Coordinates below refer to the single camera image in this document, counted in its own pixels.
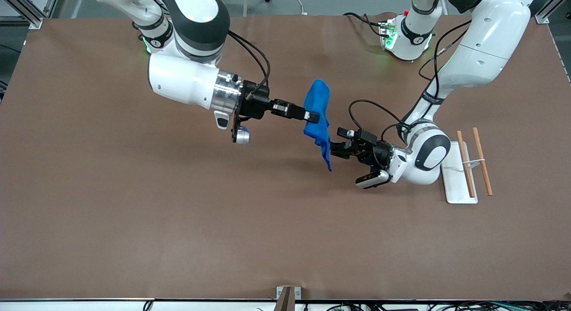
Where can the white rack base plate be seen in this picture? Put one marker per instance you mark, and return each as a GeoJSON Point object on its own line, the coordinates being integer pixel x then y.
{"type": "Point", "coordinates": [455, 186]}

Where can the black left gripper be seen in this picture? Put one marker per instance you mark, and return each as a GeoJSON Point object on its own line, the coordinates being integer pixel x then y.
{"type": "Point", "coordinates": [376, 152]}

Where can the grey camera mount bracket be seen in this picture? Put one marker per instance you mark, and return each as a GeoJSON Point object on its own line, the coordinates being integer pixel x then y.
{"type": "Point", "coordinates": [287, 295]}

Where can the aluminium frame profile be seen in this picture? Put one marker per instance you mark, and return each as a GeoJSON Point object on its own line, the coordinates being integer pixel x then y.
{"type": "Point", "coordinates": [33, 22]}
{"type": "Point", "coordinates": [545, 14]}

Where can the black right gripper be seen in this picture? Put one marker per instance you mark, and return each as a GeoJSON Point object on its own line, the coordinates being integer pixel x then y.
{"type": "Point", "coordinates": [257, 105]}

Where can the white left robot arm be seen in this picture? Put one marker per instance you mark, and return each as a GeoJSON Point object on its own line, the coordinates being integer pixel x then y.
{"type": "Point", "coordinates": [477, 56]}

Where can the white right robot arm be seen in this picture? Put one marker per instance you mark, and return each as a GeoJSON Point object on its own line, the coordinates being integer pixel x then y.
{"type": "Point", "coordinates": [183, 79]}

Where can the blue towel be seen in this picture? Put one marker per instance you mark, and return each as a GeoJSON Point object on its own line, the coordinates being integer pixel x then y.
{"type": "Point", "coordinates": [317, 101]}

